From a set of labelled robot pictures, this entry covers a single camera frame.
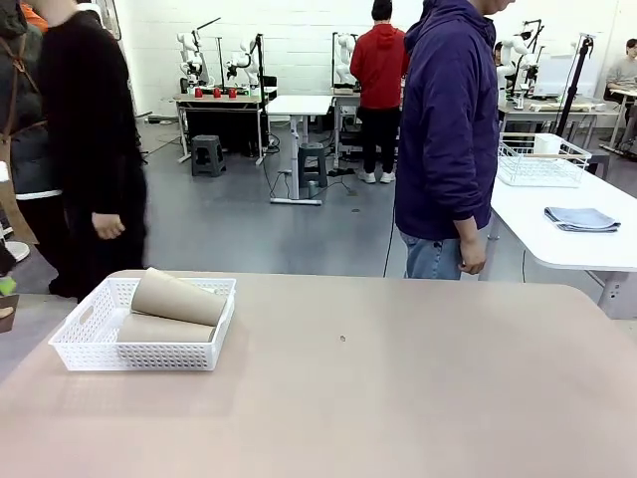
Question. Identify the person in green coat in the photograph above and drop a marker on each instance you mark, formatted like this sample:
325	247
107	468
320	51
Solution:
20	89

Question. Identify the white board panel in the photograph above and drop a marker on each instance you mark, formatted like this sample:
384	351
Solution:
555	74

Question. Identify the brown tall cup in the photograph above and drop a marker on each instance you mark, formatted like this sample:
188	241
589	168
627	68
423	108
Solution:
159	331
174	299

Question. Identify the blue-grey cloth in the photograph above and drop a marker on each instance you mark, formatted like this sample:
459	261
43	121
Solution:
579	219

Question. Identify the dark workbench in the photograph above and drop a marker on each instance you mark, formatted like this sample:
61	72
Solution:
219	112

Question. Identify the white side table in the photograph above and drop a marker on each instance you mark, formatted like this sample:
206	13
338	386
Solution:
572	244

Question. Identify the seated person in grey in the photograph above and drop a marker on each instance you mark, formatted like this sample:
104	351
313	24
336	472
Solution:
624	72

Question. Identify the white round fan base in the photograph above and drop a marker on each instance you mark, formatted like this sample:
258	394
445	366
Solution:
15	251

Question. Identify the purple-jacket person's right hand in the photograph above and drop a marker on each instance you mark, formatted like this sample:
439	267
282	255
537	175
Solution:
473	259

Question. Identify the person in purple jacket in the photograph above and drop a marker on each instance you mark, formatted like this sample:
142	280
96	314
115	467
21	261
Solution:
443	124

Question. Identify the person in black clothes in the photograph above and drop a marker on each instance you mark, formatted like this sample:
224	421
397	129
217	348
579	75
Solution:
89	124

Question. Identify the person in red hoodie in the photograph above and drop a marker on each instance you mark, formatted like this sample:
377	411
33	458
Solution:
380	65

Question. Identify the person in orange jacket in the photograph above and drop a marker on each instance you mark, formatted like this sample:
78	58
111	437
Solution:
36	17

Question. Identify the person with dark hair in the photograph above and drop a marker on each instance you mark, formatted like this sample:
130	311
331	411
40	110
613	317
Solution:
497	52

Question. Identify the black-clothes person's hand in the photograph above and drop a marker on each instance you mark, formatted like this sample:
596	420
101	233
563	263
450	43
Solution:
109	226

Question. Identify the black camera tripod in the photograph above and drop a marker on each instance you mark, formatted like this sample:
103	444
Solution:
577	74

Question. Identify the wood-top background table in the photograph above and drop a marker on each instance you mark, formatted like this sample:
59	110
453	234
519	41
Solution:
547	107

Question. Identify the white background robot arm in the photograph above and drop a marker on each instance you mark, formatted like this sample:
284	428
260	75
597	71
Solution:
244	60
512	55
191	55
344	55

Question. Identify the dark plastic stool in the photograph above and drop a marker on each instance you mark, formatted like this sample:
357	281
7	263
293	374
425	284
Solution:
208	157

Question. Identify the white cup in rack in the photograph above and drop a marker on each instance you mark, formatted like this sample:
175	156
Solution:
547	144

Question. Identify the white perforated plastic basket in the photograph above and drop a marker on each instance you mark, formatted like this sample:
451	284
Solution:
149	358

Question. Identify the grey plastic stool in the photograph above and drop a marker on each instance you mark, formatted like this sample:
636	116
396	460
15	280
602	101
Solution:
312	164

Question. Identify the black floor power strip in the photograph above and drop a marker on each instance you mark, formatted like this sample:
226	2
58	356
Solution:
342	171

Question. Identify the white standing desk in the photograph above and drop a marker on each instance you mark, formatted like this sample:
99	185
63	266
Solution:
298	104

